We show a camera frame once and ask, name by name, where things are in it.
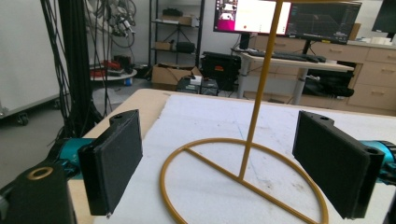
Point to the white standing desk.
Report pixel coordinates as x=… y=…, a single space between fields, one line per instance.
x=299 y=67

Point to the wide computer monitor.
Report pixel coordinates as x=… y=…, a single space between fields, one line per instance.
x=286 y=17

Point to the white rolling cabinet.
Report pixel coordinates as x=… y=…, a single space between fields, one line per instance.
x=25 y=53

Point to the dark monitor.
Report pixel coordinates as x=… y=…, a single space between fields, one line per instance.
x=385 y=15

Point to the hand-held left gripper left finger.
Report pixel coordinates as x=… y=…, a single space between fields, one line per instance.
x=116 y=158

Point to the black equipment case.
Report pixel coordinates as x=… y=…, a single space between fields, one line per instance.
x=220 y=70

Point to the black metal shelf rack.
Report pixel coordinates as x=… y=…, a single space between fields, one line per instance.
x=176 y=31

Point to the white table mat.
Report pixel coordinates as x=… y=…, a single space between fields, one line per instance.
x=218 y=130

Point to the open cardboard box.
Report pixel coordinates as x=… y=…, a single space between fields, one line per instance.
x=168 y=76

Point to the wooden desk with drawers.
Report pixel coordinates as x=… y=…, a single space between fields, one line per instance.
x=373 y=77

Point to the round white side table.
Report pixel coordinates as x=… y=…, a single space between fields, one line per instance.
x=113 y=74

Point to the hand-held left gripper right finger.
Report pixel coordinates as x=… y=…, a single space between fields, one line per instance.
x=336 y=165

